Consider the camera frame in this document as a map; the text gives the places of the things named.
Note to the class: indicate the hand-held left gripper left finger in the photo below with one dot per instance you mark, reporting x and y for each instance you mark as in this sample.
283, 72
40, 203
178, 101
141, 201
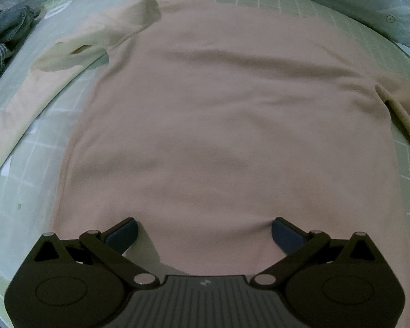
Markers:
123, 237

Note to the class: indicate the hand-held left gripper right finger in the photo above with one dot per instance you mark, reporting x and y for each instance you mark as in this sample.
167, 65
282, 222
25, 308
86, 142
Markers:
287, 237

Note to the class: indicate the beige sweater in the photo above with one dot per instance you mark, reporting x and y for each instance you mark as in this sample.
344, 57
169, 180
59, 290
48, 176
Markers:
225, 126

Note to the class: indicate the green grid mat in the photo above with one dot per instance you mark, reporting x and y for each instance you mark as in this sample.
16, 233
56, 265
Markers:
27, 177

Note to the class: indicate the white mat label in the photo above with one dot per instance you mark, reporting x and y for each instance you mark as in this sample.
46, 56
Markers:
57, 9

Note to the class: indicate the denim jeans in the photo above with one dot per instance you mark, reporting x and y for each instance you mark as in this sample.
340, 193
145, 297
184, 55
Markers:
10, 24

